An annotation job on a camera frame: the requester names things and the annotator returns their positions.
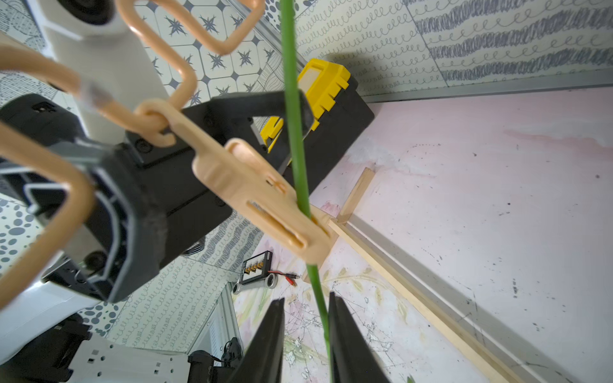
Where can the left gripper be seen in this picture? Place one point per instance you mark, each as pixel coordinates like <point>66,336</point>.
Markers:
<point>149,207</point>

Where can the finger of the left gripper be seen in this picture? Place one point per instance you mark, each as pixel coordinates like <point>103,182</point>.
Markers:
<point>244,115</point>

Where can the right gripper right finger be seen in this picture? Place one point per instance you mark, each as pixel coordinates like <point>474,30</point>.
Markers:
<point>351,359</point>

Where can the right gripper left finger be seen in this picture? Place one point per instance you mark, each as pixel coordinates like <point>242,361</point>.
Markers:
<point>263,361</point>

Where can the peach clothespin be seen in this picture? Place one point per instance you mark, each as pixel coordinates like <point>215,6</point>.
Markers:
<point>244,180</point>

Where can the wooden wavy clothes hanger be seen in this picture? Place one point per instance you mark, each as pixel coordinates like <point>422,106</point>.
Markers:
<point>54,191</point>

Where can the white tulip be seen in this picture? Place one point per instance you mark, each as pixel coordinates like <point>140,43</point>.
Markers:
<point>294,130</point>

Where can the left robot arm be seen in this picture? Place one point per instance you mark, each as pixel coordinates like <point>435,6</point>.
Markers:
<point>65,350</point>

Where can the wooden clothes rack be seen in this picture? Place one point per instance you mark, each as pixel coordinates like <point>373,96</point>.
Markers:
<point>473,350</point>

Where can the yellow black toolbox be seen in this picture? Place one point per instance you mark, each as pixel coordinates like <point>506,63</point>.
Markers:
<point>340,116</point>

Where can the floral table mat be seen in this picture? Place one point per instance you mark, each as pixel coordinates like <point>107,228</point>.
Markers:
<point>499,209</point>

